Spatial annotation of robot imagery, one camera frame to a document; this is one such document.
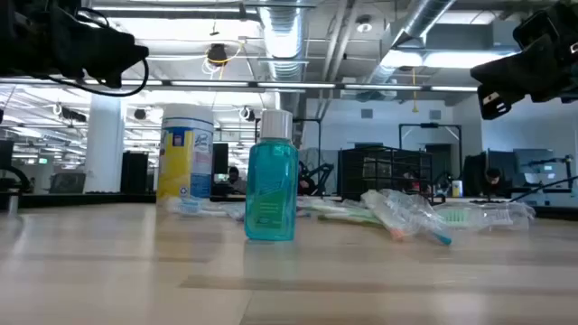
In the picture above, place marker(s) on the Lysol disinfecting wipes canister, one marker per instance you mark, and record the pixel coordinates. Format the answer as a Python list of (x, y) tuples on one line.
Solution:
[(185, 153)]

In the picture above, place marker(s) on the orange toothbrush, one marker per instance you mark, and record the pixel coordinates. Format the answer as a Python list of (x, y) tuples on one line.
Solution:
[(396, 233)]

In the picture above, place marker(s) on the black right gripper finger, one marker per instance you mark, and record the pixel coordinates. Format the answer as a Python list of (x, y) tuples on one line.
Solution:
[(510, 72)]

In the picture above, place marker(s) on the teal mouthwash bottle white cap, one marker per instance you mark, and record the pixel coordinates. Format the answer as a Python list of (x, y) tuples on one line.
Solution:
[(271, 180)]

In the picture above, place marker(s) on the computer monitor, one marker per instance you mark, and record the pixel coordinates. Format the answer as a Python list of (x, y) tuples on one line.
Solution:
[(535, 162)]

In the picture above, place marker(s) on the white round pillar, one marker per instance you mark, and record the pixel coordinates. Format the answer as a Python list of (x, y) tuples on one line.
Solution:
[(104, 144)]

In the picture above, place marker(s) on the black stand frame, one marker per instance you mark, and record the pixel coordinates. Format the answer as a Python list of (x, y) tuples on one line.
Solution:
[(429, 125)]

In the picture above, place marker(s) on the silver smooth air duct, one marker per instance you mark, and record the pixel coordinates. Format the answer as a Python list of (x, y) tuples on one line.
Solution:
[(420, 20)]

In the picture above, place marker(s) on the silver corrugated air duct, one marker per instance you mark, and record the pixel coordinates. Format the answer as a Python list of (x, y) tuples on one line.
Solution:
[(282, 27)]

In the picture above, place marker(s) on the black cabinet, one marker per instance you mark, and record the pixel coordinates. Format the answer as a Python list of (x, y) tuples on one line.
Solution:
[(134, 171)]

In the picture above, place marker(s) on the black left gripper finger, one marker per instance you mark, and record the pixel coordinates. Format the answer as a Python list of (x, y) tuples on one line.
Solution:
[(126, 54)]

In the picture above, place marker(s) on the black background robot arm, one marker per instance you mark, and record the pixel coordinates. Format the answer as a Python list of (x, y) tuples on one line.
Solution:
[(323, 173)]

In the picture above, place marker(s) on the person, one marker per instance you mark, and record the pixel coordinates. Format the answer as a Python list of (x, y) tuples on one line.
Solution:
[(235, 180), (304, 182), (493, 180)]

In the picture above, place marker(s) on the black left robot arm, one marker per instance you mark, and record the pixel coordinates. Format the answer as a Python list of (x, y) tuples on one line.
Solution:
[(22, 36)]

